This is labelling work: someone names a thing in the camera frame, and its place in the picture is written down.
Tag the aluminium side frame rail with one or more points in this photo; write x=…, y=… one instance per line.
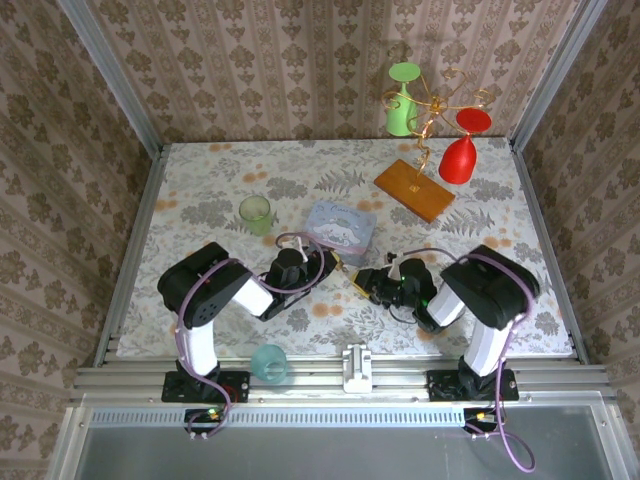
x=550, y=250
x=132, y=240

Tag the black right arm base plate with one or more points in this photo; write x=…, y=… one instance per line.
x=442, y=386

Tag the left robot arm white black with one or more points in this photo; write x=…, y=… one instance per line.
x=200, y=285

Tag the small circuit board orange light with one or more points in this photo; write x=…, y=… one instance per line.
x=482, y=419

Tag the blue cartoon dog tin box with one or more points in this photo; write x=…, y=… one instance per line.
x=342, y=225

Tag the small metal key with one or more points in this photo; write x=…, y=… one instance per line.
x=342, y=266

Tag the green plastic wine glass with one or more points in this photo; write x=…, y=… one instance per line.
x=401, y=117

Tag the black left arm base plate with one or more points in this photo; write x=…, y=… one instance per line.
x=237, y=386

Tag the yellow padlock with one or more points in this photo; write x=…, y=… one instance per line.
x=358, y=284

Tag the red plastic wine glass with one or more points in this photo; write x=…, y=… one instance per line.
x=457, y=160

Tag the white plastic rail bracket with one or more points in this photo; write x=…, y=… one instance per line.
x=357, y=367

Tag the small circuit board green light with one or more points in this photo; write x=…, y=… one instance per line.
x=205, y=419

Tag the aluminium front frame rail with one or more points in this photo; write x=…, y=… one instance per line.
x=320, y=387

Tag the teal plastic cup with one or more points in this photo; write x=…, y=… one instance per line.
x=269, y=365

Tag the grey metal sheet panel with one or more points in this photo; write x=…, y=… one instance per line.
x=325, y=455

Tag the translucent green plastic cup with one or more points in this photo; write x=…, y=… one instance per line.
x=256, y=216

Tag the aluminium frame post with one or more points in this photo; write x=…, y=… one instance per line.
x=555, y=75
x=115, y=80

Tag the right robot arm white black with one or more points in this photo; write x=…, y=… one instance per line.
x=500, y=285

